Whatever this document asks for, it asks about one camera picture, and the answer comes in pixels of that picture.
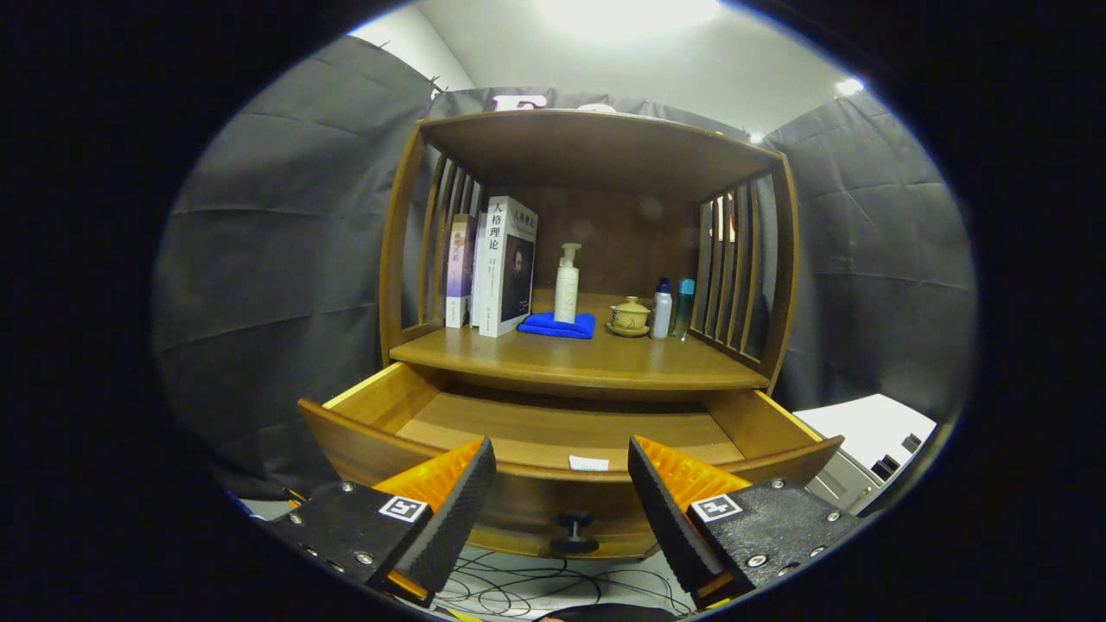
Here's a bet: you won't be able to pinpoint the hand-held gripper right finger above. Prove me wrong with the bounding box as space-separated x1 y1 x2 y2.
627 435 865 610

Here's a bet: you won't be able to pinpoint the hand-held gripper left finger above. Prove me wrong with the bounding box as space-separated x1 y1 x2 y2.
255 436 498 606

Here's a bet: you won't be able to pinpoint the wooden drawer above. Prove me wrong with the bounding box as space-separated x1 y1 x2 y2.
298 363 845 561

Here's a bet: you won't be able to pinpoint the wooden countertop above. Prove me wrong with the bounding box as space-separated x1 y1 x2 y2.
391 289 770 391

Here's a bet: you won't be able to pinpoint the wooden cabinet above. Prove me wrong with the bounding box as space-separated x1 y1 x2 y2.
378 108 800 400

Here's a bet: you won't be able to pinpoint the yellow lidded teacup with saucer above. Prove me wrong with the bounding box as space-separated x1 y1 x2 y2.
605 296 652 338

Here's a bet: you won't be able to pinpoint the white bottle with blue cap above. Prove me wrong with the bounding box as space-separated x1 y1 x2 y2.
651 277 673 340

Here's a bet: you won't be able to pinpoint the blue folded cloth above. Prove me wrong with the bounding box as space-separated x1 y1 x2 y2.
518 311 597 340

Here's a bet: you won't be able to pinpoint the teal bottle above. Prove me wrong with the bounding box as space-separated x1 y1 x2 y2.
672 278 696 342

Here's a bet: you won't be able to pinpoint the white grey appliance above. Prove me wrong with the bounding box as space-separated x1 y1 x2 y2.
793 394 938 517

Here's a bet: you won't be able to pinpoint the white pump bottle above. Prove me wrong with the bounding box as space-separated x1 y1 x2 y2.
554 243 582 324

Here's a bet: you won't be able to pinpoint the thin purple book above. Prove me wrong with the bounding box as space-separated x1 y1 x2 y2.
445 213 479 329

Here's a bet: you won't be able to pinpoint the thick white book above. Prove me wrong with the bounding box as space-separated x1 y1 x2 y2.
471 195 539 338

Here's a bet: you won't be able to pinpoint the black backdrop cloth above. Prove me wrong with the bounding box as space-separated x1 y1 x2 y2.
154 35 977 502

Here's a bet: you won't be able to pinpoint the black floor cables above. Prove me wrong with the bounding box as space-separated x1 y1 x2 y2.
432 553 692 619

